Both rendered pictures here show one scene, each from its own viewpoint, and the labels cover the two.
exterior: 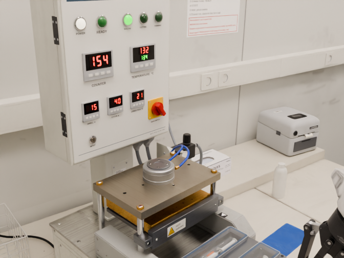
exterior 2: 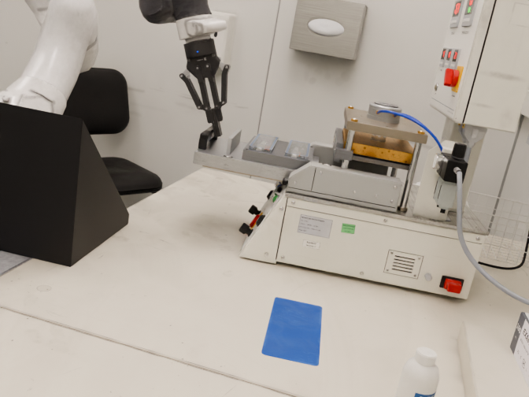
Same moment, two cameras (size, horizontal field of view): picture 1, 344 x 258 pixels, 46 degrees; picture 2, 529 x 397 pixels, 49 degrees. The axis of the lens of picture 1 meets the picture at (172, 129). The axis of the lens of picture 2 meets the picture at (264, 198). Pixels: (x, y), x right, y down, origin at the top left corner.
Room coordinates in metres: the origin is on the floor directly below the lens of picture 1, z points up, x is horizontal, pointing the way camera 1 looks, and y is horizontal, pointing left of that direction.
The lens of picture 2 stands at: (1.80, -1.09, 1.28)
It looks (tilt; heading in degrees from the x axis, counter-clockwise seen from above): 16 degrees down; 139
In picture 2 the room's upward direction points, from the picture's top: 10 degrees clockwise
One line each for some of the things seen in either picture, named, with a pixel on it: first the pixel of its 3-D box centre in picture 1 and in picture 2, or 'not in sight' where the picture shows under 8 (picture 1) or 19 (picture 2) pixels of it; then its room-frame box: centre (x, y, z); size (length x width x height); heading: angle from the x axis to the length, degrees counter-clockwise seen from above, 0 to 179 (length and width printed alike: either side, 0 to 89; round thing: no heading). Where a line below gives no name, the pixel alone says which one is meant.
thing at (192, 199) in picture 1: (161, 192); (378, 138); (0.90, 0.03, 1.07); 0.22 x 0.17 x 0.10; 135
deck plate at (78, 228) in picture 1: (150, 233); (379, 194); (0.92, 0.06, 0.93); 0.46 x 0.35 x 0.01; 45
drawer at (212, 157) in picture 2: not in sight; (260, 153); (0.70, -0.17, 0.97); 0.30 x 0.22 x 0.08; 45
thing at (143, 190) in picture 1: (155, 179); (393, 134); (0.93, 0.04, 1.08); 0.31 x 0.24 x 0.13; 135
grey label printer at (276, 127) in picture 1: (287, 129); not in sight; (1.85, -0.57, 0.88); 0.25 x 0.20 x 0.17; 31
